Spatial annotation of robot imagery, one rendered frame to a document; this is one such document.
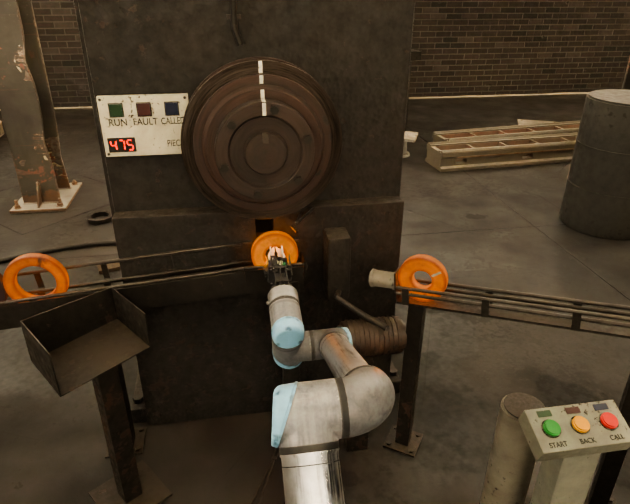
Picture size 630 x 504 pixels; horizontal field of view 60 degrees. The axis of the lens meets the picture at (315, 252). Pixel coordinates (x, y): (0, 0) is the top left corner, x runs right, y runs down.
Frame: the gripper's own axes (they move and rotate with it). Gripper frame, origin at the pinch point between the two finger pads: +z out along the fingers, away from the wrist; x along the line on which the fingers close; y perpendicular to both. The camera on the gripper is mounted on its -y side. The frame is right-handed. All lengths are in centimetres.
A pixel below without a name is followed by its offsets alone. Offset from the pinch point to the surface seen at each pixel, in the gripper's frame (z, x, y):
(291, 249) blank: -0.8, -5.2, 1.2
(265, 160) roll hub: -1.3, 3.0, 37.2
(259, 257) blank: -1.2, 5.3, -1.0
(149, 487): -46, 47, -63
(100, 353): -30, 53, -6
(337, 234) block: 0.5, -20.5, 5.4
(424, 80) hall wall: 560, -273, -236
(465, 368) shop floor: -5, -85, -77
